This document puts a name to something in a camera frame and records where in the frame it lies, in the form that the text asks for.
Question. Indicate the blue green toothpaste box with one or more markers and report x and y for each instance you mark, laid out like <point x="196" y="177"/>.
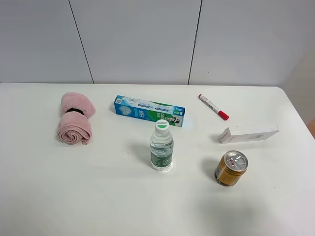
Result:
<point x="149" y="110"/>

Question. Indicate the gold drink can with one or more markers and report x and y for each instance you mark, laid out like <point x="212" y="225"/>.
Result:
<point x="231" y="167"/>

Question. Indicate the red white marker pen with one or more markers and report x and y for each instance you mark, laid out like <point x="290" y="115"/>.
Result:
<point x="213" y="107"/>

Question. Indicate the clear water bottle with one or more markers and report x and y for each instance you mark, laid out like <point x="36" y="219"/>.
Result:
<point x="161" y="147"/>

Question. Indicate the rolled pink towel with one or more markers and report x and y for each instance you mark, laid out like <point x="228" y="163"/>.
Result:
<point x="74" y="125"/>

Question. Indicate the white red small box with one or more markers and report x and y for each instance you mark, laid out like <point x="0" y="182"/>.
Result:
<point x="238" y="134"/>

